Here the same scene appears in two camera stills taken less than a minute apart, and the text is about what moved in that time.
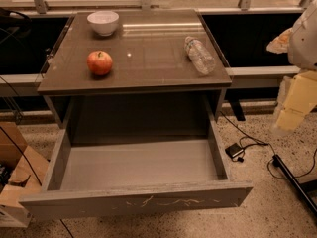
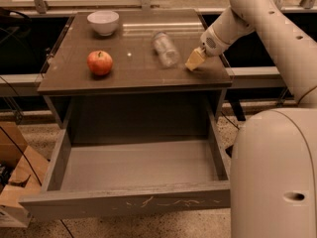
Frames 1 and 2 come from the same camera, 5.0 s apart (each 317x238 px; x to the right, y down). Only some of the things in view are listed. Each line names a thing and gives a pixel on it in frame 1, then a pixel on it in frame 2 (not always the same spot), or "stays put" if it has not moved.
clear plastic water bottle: x=201 y=57 to x=165 y=50
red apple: x=99 y=62 stays put
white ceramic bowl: x=104 y=22 stays put
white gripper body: x=304 y=48 to x=213 y=44
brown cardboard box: x=22 y=173 stays put
